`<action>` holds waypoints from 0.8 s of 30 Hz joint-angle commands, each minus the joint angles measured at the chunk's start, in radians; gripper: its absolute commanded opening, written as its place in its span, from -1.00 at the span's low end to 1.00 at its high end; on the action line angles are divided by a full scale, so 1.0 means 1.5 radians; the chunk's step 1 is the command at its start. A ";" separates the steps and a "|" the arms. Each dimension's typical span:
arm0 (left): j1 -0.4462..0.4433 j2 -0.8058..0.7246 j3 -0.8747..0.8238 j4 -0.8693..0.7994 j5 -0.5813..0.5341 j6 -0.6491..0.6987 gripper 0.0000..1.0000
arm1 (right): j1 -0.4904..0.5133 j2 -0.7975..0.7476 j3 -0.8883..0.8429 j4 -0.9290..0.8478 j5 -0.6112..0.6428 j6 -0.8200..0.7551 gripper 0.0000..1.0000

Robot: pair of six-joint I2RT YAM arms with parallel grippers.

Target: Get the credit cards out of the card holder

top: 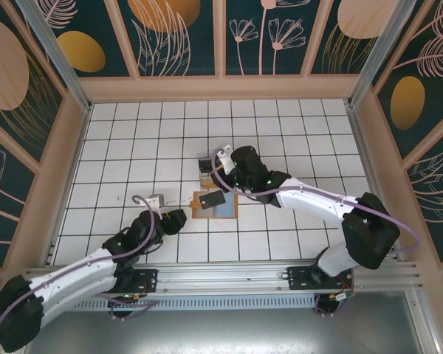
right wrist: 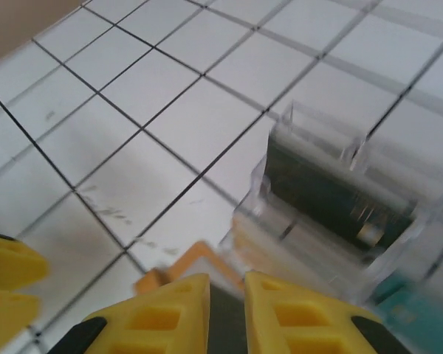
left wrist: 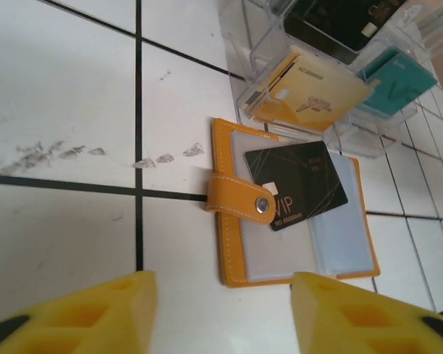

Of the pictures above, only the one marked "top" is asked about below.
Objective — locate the orange leather card holder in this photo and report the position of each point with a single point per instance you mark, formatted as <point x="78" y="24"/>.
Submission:
<point x="225" y="212"/>

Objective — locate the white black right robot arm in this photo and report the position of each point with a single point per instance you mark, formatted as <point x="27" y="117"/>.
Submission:
<point x="314" y="201"/>

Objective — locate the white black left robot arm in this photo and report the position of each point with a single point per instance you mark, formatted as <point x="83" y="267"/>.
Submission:
<point x="77" y="274"/>

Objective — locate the black VIP card stack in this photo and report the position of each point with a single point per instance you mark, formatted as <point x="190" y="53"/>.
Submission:
<point x="205" y="166"/>

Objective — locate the clear acrylic card organizer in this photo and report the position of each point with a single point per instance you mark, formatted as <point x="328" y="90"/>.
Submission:
<point x="206" y="153"/>

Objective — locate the gold VIP card stack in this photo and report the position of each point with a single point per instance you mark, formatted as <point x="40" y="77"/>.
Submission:
<point x="206" y="181"/>

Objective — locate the grey steel base sheet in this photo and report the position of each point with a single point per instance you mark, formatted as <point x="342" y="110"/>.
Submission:
<point x="221" y="332"/>

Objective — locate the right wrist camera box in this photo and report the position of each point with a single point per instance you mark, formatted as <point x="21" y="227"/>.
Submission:
<point x="226" y="158"/>

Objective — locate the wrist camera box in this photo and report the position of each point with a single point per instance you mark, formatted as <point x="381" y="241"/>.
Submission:
<point x="155" y="202"/>
<point x="226" y="158"/>

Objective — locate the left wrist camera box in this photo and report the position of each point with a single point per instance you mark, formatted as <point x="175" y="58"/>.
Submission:
<point x="155" y="202"/>

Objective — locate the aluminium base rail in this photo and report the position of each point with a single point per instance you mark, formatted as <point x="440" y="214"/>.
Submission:
<point x="214" y="274"/>

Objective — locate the aluminium side rail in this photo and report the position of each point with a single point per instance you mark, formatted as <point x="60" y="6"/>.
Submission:
<point x="372" y="177"/>

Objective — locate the wall panel three pink flowers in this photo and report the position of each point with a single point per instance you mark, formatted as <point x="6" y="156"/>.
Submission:
<point x="266" y="37"/>

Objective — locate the wall panel small pink flower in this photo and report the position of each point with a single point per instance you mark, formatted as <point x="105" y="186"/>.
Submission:
<point x="3" y="199"/>

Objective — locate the wall panel golden disc leaves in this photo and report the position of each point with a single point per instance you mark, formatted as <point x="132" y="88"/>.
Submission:
<point x="170" y="37"/>

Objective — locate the wall panel pink disc fronds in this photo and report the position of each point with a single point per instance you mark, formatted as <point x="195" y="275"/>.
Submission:
<point x="347" y="37"/>

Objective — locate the wall panel golden oval feathers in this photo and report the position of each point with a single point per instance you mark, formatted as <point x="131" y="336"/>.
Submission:
<point x="421" y="92"/>

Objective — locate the wall panel pink leaf outlines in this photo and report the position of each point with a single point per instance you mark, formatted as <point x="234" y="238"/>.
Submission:
<point x="435" y="199"/>

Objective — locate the wall panel large pink disc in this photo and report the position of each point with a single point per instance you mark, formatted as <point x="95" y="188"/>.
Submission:
<point x="7" y="73"/>

